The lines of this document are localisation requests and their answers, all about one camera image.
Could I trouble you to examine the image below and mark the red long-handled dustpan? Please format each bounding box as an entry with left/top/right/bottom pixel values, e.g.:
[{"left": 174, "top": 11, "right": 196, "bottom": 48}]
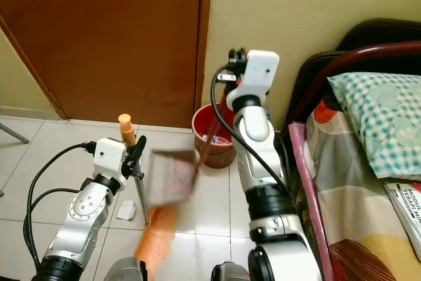
[{"left": 148, "top": 107, "right": 228, "bottom": 207}]

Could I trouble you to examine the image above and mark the orange broom with silver pole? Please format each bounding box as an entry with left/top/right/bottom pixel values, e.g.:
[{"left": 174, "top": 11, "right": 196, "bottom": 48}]
[{"left": 118, "top": 114, "right": 178, "bottom": 280}]

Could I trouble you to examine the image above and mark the small white paper scrap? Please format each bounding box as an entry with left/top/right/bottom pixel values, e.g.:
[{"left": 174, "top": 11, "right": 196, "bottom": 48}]
[{"left": 116, "top": 200, "right": 138, "bottom": 221}]

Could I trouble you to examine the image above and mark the red plastic waste bin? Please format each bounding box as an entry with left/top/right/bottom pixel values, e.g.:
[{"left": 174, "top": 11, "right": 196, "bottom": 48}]
[{"left": 191, "top": 103, "right": 239, "bottom": 169}]

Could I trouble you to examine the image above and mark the grey left robot leg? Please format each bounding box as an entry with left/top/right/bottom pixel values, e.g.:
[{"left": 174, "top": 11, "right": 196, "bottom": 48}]
[{"left": 102, "top": 257, "right": 147, "bottom": 281}]

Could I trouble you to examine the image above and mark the grey robot leg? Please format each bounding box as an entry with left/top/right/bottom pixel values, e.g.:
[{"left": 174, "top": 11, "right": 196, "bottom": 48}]
[
  {"left": 210, "top": 261, "right": 251, "bottom": 281},
  {"left": 102, "top": 257, "right": 147, "bottom": 281}
]

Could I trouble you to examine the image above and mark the brown wooden door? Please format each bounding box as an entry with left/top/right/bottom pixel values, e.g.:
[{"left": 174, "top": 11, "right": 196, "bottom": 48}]
[{"left": 0, "top": 0, "right": 215, "bottom": 129}]

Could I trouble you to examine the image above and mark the grey metal chair leg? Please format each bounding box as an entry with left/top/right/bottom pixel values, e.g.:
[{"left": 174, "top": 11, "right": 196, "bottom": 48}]
[{"left": 0, "top": 123, "right": 31, "bottom": 145}]

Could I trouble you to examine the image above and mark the grey right robot leg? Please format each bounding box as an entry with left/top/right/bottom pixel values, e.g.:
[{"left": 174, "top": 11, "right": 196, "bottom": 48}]
[{"left": 210, "top": 261, "right": 251, "bottom": 281}]

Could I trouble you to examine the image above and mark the green checked pillow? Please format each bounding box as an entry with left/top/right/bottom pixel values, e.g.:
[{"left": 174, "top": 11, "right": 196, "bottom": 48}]
[{"left": 328, "top": 70, "right": 421, "bottom": 180}]

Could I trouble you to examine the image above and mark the bed with colourful sheet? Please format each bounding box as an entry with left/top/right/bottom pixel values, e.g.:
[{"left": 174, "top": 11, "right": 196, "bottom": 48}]
[{"left": 288, "top": 99, "right": 421, "bottom": 281}]

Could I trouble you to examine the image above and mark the white printed booklet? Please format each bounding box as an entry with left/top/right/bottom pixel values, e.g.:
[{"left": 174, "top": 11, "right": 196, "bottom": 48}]
[{"left": 384, "top": 181, "right": 421, "bottom": 262}]

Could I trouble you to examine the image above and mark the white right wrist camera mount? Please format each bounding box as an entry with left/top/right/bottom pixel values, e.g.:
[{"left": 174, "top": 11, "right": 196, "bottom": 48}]
[{"left": 237, "top": 49, "right": 280, "bottom": 97}]

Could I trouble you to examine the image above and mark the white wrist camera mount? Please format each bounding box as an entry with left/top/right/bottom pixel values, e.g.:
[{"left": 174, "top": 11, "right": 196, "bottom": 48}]
[
  {"left": 94, "top": 138, "right": 128, "bottom": 178},
  {"left": 237, "top": 49, "right": 280, "bottom": 97}
]

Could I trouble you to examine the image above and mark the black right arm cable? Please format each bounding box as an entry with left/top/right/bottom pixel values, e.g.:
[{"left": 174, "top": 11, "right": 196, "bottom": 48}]
[{"left": 211, "top": 64, "right": 291, "bottom": 196}]

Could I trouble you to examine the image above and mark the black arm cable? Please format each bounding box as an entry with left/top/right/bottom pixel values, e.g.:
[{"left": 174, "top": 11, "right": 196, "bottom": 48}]
[
  {"left": 211, "top": 64, "right": 291, "bottom": 196},
  {"left": 26, "top": 187, "right": 81, "bottom": 276},
  {"left": 27, "top": 141, "right": 99, "bottom": 255}
]

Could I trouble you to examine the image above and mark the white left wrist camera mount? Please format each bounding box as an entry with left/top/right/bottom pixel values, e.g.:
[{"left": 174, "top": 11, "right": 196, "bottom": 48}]
[{"left": 94, "top": 138, "right": 128, "bottom": 178}]

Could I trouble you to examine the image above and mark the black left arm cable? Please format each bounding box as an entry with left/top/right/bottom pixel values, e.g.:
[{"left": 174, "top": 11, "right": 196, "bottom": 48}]
[
  {"left": 26, "top": 187, "right": 81, "bottom": 276},
  {"left": 27, "top": 141, "right": 99, "bottom": 255}
]

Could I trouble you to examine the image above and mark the dark red curved bed rail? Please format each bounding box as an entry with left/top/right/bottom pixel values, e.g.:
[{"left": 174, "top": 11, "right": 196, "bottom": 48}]
[{"left": 286, "top": 41, "right": 421, "bottom": 127}]

